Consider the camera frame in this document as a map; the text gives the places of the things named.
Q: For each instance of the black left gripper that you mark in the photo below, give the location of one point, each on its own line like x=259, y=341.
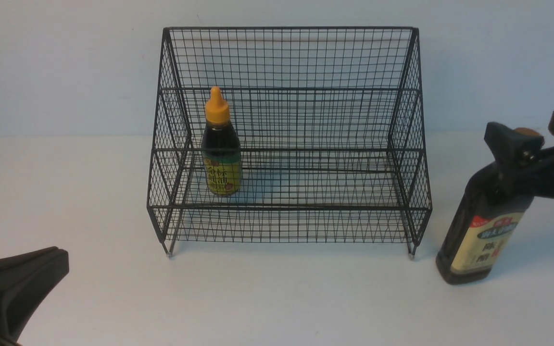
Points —
x=25, y=281

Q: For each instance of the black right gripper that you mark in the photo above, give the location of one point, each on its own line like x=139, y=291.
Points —
x=515, y=149

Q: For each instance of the large dark vinegar bottle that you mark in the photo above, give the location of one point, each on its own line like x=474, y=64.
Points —
x=484, y=221

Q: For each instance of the small yellow-capped sauce bottle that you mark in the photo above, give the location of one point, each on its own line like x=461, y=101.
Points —
x=220, y=147

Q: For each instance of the black wire mesh rack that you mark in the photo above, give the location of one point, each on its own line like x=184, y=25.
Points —
x=331, y=127

